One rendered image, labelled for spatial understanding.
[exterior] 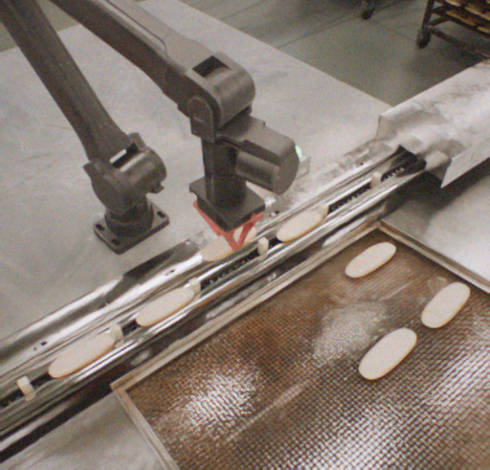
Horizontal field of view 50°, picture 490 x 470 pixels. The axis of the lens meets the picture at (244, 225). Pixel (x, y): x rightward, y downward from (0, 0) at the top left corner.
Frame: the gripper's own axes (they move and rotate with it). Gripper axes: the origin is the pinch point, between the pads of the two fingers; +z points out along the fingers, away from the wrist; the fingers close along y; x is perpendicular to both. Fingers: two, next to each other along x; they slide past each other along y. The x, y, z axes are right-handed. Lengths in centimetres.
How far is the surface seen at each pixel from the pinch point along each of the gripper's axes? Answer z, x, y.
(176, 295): 7.7, 9.7, 1.4
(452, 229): 12.4, -40.1, -14.8
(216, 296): 7.7, 4.9, -2.7
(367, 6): 80, -230, 166
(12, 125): 10, 12, 67
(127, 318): 8.7, 17.6, 3.1
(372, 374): 1.7, -0.7, -28.7
